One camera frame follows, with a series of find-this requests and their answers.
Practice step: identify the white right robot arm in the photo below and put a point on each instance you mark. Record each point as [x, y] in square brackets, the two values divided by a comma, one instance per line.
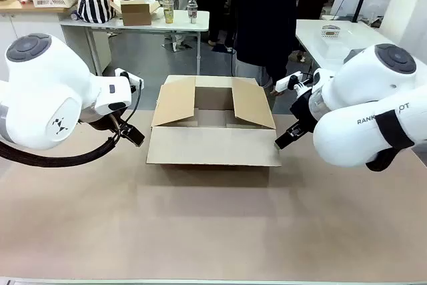
[367, 81]

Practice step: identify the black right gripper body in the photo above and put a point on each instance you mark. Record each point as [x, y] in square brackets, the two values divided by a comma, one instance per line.
[305, 108]

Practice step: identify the white side table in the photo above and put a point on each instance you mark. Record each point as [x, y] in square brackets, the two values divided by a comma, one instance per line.
[320, 39]

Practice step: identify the person's left hand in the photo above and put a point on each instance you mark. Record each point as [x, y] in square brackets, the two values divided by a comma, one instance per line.
[275, 90]

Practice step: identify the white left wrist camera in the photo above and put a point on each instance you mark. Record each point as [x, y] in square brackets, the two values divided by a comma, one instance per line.
[131, 79]

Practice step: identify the small white mesh basket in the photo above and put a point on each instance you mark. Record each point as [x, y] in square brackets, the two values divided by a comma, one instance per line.
[332, 32]

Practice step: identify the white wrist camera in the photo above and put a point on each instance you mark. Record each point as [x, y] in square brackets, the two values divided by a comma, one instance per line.
[131, 79]
[286, 82]

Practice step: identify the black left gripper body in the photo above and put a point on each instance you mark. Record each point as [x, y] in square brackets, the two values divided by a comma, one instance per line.
[100, 121]

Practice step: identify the white cabinet wooden top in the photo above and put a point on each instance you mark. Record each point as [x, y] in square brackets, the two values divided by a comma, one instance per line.
[33, 21]

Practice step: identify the small open cardboard box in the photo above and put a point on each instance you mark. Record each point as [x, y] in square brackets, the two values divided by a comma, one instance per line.
[136, 14]

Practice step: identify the bystander in beige top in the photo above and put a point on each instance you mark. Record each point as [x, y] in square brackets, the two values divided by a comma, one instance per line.
[213, 4]

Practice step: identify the clear plastic bottle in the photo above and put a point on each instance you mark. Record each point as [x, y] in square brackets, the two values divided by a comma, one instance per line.
[192, 11]

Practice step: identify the person in dark coat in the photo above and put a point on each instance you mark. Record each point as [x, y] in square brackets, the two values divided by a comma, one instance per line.
[263, 14]

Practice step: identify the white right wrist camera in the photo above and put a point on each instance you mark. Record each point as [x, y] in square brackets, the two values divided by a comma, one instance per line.
[286, 82]

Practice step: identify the white folding table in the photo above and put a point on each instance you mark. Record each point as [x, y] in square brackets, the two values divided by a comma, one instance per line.
[180, 26]

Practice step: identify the plastic cup with drink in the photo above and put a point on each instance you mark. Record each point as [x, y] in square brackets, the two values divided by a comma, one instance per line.
[168, 13]

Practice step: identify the large cardboard box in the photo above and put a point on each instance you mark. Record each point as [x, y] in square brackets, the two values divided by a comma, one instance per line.
[213, 145]

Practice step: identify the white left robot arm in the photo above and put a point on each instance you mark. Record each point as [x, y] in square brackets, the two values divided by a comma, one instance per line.
[43, 81]

